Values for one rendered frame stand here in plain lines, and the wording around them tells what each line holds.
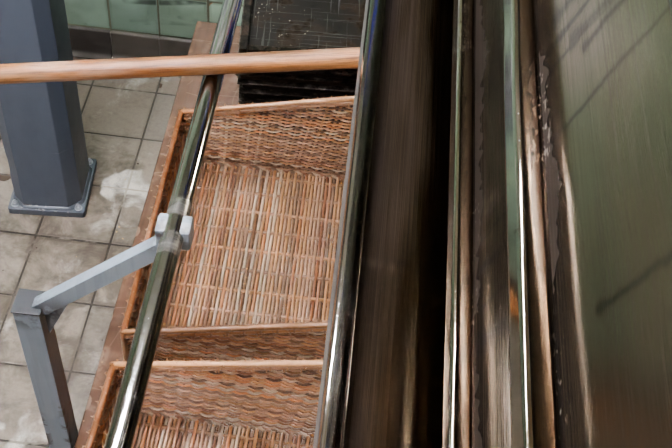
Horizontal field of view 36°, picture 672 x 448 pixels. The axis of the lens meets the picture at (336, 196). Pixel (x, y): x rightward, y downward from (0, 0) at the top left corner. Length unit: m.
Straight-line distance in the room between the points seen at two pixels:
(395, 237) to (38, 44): 1.58
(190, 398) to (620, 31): 1.26
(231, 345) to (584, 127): 1.18
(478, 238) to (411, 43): 0.37
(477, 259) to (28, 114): 1.85
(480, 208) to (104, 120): 2.27
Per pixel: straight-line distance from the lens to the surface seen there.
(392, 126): 1.14
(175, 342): 1.78
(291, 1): 2.23
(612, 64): 0.66
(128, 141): 3.09
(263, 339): 1.74
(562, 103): 0.69
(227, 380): 1.72
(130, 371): 1.21
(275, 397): 1.74
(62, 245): 2.85
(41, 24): 2.47
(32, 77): 1.59
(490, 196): 0.97
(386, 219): 1.05
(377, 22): 1.24
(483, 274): 0.93
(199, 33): 2.53
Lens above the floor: 2.20
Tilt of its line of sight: 48 degrees down
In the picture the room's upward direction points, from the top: 7 degrees clockwise
